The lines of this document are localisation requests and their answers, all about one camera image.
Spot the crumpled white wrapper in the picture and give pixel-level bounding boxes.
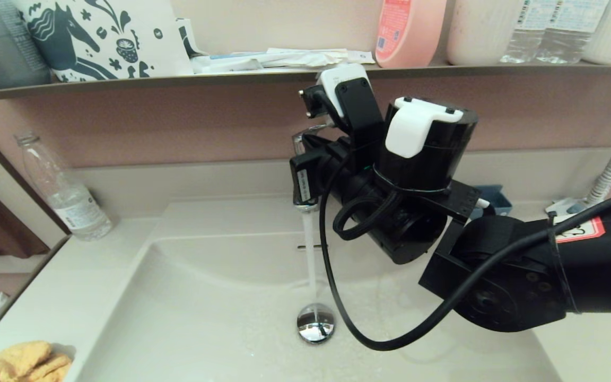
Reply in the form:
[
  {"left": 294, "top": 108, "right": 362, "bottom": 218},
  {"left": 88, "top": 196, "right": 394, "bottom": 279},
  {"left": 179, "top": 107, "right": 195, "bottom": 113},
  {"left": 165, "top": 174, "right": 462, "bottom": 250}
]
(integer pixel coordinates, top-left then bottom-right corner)
[{"left": 263, "top": 48, "right": 362, "bottom": 70}]

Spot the blue soap dish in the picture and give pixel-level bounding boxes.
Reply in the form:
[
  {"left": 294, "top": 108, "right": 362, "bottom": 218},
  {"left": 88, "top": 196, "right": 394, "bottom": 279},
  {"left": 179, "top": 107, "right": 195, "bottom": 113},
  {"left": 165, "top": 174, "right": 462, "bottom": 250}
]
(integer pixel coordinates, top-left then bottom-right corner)
[{"left": 470, "top": 184, "right": 513, "bottom": 219}]

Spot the clear labelled water bottle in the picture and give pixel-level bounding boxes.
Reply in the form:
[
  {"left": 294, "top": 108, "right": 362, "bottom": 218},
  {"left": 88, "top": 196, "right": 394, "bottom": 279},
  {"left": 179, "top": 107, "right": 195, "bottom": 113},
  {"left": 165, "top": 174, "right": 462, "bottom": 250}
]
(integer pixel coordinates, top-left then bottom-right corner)
[
  {"left": 535, "top": 0, "right": 608, "bottom": 64},
  {"left": 499, "top": 0, "right": 551, "bottom": 64}
]

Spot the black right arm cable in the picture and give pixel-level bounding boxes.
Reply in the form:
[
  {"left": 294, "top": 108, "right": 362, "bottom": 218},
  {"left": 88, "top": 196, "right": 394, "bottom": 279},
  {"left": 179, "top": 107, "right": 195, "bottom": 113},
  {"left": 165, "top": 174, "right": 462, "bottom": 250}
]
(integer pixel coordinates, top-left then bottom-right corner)
[{"left": 319, "top": 154, "right": 611, "bottom": 351}]

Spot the pink lotion bottle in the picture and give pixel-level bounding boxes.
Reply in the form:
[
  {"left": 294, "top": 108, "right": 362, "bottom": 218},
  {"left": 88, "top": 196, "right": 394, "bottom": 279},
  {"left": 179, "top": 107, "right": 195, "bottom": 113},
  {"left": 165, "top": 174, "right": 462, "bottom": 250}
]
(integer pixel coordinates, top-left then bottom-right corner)
[{"left": 374, "top": 0, "right": 447, "bottom": 68}]

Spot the white tube packet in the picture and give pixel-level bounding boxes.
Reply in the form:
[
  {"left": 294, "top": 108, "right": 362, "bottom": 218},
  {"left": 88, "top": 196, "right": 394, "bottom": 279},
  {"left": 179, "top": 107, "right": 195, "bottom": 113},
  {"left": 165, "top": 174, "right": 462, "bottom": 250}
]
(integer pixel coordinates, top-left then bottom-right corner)
[{"left": 191, "top": 52, "right": 269, "bottom": 74}]

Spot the white horse print bag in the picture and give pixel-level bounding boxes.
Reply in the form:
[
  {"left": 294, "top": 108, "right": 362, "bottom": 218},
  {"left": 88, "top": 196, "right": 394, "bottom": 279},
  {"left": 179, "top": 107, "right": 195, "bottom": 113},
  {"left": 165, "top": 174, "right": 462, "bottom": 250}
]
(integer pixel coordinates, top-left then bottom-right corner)
[{"left": 13, "top": 0, "right": 195, "bottom": 83}]

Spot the chrome drain stopper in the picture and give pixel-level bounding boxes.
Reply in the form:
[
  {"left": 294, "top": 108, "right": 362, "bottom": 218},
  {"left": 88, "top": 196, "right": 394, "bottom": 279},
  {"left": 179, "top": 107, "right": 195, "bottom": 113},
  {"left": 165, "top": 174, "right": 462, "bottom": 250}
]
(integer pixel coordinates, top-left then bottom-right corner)
[{"left": 296, "top": 303, "right": 336, "bottom": 345}]

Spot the chrome sink faucet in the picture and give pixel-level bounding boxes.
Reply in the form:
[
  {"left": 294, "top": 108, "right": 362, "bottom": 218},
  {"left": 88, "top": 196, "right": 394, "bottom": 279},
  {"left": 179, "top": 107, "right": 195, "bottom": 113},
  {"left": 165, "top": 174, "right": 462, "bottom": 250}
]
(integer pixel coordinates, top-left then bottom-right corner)
[{"left": 292, "top": 125, "right": 334, "bottom": 213}]

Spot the white round container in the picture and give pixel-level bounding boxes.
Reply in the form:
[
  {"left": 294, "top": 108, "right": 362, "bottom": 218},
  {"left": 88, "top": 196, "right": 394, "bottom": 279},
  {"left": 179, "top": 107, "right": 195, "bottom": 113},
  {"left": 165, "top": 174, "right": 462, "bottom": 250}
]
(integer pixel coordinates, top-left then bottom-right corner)
[{"left": 447, "top": 0, "right": 525, "bottom": 66}]

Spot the orange cleaning cloth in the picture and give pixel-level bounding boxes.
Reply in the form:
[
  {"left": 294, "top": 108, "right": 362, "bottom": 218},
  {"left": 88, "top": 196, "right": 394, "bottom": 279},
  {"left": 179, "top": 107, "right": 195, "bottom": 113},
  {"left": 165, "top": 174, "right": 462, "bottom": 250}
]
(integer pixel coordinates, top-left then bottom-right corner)
[{"left": 0, "top": 341, "right": 75, "bottom": 382}]

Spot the white printed paper packet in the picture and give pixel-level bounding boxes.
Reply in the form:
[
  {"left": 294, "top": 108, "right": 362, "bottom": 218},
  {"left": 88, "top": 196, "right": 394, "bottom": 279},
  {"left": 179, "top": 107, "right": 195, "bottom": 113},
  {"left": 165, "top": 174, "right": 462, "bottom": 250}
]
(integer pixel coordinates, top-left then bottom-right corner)
[{"left": 545, "top": 197, "right": 591, "bottom": 219}]

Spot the brown wall shelf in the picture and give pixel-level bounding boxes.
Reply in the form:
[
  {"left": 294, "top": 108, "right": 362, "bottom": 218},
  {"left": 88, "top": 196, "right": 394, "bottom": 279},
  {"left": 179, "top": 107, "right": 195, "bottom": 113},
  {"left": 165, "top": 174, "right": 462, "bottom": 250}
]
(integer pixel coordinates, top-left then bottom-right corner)
[{"left": 0, "top": 62, "right": 611, "bottom": 103}]

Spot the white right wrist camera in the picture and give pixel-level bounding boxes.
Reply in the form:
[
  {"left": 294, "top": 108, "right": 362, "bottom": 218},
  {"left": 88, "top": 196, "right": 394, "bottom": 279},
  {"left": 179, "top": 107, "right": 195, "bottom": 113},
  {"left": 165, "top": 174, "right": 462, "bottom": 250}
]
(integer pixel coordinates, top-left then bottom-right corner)
[{"left": 299, "top": 64, "right": 386, "bottom": 146}]

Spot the white ceramic sink basin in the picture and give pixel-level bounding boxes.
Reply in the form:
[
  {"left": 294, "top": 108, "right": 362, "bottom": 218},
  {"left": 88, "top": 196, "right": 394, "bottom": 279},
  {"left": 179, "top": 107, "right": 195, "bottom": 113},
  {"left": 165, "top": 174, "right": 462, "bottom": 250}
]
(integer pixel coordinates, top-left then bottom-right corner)
[{"left": 67, "top": 189, "right": 563, "bottom": 382}]

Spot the small patterned white pouch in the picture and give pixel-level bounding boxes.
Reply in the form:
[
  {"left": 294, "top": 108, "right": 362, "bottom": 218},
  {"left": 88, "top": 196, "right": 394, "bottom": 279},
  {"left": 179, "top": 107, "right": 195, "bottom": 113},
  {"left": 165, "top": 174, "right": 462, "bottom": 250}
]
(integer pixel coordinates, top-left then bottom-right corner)
[{"left": 176, "top": 19, "right": 208, "bottom": 59}]

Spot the clear plastic water bottle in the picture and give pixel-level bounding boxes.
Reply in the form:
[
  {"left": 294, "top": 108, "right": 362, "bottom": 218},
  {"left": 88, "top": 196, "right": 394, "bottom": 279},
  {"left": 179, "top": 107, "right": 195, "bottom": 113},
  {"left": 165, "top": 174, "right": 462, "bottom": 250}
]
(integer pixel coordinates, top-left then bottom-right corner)
[{"left": 15, "top": 132, "right": 114, "bottom": 241}]

